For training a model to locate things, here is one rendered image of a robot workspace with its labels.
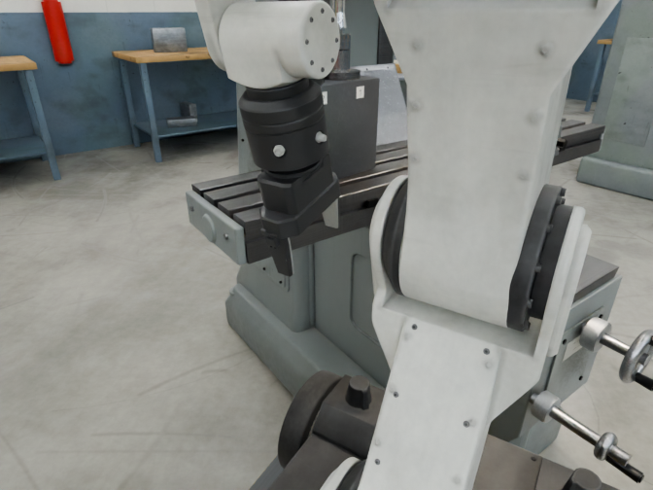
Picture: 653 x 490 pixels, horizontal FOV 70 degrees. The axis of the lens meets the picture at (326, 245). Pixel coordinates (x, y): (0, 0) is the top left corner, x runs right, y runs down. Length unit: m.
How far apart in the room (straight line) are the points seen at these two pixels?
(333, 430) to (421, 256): 0.47
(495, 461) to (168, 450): 1.08
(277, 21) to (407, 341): 0.34
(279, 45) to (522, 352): 0.36
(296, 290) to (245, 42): 1.22
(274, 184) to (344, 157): 0.45
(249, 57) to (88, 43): 4.59
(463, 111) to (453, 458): 0.34
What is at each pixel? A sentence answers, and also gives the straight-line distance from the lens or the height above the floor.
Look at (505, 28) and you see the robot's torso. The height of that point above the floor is 1.21.
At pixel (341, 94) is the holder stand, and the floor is 1.08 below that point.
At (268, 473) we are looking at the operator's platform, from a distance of 1.03.
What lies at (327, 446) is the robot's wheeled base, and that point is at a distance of 0.85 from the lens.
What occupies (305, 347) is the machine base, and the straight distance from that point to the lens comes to 1.62.
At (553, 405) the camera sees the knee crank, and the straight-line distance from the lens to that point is 1.09.
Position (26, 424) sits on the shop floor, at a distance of 1.92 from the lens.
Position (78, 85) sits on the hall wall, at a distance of 5.04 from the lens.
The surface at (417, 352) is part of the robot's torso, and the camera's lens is 0.51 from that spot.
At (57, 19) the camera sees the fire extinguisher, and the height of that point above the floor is 1.14.
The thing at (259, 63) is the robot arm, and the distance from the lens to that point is 0.47.
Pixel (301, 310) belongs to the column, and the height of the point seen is 0.28.
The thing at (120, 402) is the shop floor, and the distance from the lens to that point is 1.86.
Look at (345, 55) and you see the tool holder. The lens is 0.96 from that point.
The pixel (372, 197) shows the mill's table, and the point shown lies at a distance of 0.92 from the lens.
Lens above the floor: 1.22
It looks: 27 degrees down
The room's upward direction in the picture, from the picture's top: straight up
